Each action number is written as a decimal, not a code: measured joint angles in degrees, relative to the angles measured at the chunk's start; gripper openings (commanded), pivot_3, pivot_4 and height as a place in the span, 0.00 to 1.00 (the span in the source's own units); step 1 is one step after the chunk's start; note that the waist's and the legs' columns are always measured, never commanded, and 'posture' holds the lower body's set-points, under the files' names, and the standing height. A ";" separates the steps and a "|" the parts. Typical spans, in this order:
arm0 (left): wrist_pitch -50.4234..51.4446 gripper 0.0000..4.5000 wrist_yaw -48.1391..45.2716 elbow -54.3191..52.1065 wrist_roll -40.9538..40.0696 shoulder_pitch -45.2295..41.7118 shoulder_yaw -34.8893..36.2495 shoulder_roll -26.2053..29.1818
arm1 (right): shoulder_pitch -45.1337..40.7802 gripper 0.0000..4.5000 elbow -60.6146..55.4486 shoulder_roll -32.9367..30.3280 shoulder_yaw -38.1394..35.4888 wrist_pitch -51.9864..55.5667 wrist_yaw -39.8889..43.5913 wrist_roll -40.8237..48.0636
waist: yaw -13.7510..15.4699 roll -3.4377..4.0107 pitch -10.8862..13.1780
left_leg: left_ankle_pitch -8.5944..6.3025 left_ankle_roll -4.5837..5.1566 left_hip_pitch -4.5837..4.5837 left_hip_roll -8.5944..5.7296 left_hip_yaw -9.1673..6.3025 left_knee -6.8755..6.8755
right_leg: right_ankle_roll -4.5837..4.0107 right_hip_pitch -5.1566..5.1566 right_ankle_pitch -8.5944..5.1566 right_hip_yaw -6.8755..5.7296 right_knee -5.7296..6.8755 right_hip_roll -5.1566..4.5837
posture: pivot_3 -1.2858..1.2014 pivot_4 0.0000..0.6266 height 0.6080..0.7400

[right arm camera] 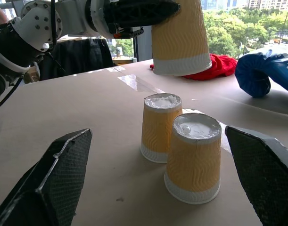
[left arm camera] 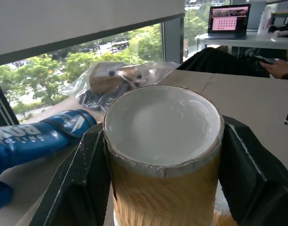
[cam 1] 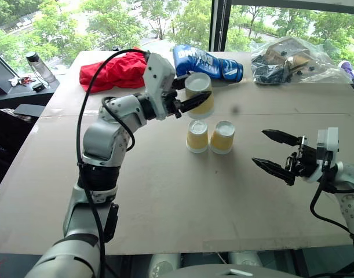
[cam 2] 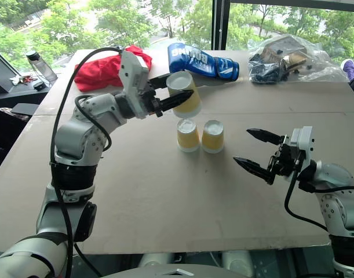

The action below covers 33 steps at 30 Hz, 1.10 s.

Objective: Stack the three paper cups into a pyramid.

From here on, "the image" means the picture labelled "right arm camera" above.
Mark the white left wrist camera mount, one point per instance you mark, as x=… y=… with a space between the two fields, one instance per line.
x=99 y=24

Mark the red cloth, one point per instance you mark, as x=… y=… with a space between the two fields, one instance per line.
x=222 y=66

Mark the clear tape strip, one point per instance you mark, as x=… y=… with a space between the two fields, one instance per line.
x=139 y=83

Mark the yellow ribbed paper cup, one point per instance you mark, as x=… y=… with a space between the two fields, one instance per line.
x=193 y=164
x=155 y=131
x=181 y=42

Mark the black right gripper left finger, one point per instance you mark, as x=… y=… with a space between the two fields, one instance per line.
x=56 y=183

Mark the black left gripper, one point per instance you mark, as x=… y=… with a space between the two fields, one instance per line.
x=126 y=30

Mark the small background cup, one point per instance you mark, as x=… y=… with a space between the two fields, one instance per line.
x=119 y=52

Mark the blue bag with white print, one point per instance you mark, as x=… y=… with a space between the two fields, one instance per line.
x=252 y=73

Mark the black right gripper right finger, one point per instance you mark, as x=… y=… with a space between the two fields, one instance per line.
x=264 y=179

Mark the black hanging cloth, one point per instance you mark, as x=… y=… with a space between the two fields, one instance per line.
x=75 y=58

